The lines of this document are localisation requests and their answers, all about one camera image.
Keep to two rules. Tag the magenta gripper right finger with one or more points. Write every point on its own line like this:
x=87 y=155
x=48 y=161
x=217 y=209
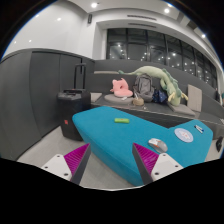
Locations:
x=153 y=166

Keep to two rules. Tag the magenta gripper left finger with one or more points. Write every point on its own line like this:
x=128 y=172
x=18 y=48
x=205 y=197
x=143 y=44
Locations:
x=70 y=166

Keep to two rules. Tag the grey white computer mouse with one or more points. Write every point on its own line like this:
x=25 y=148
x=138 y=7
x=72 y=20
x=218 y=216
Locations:
x=158 y=145

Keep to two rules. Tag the teal upholstered bench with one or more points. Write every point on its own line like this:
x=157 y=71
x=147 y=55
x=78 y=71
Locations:
x=112 y=142

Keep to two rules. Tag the small green rectangular case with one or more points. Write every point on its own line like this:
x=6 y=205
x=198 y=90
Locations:
x=121 y=120

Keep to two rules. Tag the small tan round basket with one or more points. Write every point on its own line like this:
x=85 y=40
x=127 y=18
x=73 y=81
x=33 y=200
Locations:
x=138 y=102

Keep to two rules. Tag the black trolley speaker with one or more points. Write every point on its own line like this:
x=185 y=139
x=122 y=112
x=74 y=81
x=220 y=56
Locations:
x=70 y=102

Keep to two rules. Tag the small blue white pen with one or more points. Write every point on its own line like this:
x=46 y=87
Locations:
x=199 y=129

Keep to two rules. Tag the dark blue bag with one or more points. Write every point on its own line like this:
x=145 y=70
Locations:
x=159 y=96

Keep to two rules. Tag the round grey seat cushion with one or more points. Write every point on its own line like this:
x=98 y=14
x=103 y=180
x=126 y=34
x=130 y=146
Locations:
x=118 y=100

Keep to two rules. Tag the grey backpack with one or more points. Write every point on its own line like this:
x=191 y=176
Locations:
x=143 y=87

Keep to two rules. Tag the pink plush toy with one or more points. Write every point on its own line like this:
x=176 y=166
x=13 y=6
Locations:
x=120 y=88

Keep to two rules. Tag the green dragon plush toy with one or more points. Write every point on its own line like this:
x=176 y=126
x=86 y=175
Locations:
x=167 y=82

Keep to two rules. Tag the beige square cushion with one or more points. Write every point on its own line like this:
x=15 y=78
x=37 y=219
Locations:
x=194 y=98

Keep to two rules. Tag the wall mounted black speaker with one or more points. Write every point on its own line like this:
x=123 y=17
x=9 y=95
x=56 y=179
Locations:
x=89 y=18

